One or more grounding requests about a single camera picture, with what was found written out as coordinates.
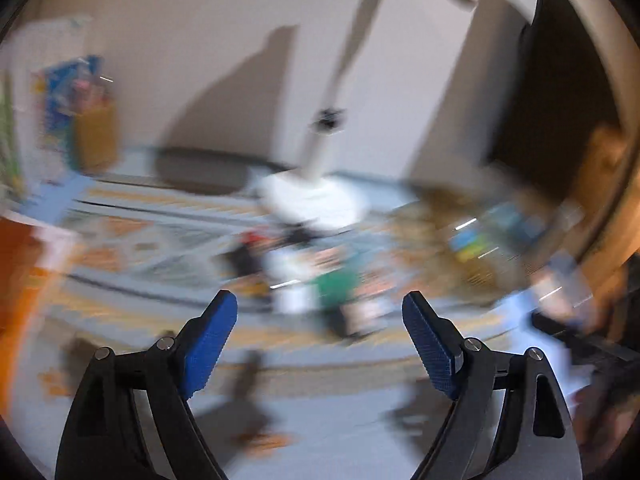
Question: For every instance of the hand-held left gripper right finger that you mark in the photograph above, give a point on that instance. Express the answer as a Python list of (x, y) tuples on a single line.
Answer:
[(430, 345)]

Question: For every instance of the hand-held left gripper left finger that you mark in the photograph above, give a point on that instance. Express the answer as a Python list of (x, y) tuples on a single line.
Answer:
[(210, 345)]

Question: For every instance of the black and red item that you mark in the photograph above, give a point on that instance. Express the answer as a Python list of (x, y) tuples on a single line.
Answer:
[(245, 260)]

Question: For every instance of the white item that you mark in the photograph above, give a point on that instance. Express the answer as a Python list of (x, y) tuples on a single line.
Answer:
[(289, 280)]

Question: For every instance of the blue and green packet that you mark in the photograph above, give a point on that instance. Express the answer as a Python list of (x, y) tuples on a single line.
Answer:
[(470, 246)]

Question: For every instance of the green item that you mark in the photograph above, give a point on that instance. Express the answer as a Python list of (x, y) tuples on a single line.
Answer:
[(335, 285)]

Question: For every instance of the printed table mat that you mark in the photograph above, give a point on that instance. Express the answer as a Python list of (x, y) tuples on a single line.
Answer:
[(150, 240)]

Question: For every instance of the woven basket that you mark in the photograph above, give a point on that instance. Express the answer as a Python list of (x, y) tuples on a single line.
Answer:
[(450, 220)]

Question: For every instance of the white lamp stand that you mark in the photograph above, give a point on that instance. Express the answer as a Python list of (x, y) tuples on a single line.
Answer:
[(315, 200)]

